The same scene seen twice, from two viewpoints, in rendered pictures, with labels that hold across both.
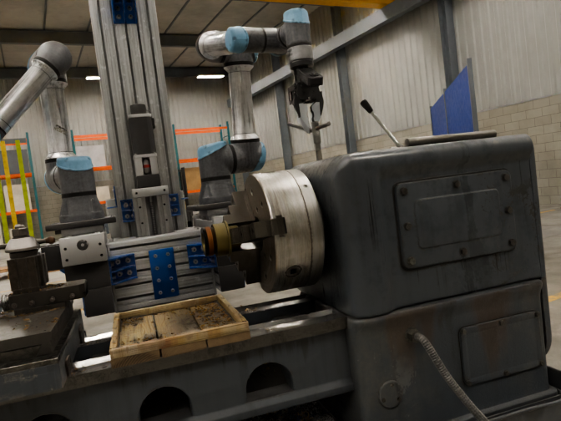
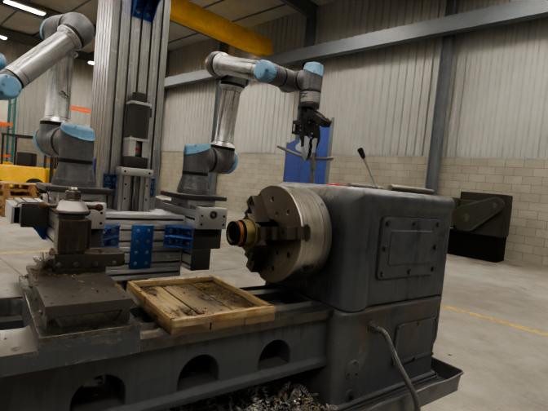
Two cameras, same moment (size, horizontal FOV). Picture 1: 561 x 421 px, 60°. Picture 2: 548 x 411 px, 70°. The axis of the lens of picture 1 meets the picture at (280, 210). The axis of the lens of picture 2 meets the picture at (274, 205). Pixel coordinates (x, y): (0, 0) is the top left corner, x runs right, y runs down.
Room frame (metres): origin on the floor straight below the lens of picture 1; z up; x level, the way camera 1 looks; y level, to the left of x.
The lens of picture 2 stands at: (0.09, 0.50, 1.24)
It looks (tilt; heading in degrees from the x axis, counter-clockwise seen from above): 3 degrees down; 340
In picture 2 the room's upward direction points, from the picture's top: 5 degrees clockwise
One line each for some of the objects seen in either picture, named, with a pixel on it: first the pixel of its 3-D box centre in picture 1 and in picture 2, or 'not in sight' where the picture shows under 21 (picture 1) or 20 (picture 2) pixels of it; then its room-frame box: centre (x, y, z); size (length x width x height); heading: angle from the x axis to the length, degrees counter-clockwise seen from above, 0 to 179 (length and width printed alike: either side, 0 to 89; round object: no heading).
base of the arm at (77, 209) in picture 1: (80, 206); (75, 172); (1.74, 0.70, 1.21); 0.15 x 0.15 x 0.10
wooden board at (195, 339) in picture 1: (175, 324); (197, 299); (1.21, 0.30, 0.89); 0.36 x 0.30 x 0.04; 17
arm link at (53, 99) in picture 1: (56, 121); (59, 86); (1.85, 0.79, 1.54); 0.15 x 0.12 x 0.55; 40
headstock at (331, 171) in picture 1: (405, 217); (359, 237); (1.43, -0.36, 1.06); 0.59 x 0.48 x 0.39; 107
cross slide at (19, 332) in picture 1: (27, 325); (70, 285); (1.13, 0.62, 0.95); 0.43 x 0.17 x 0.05; 17
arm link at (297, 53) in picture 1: (300, 56); (310, 99); (1.48, -0.11, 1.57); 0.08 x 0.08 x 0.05
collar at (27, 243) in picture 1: (22, 244); (72, 206); (1.19, 0.64, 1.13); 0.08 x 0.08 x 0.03
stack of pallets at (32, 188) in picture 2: not in sight; (24, 198); (10.60, 2.82, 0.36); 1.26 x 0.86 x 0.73; 128
